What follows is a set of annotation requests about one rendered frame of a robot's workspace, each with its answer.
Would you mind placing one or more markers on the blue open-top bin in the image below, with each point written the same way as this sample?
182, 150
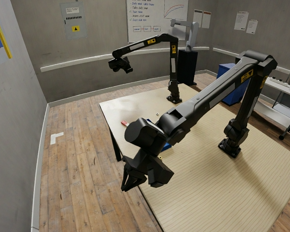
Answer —
167, 146

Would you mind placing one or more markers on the pink and white eraser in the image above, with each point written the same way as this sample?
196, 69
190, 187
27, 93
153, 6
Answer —
124, 123

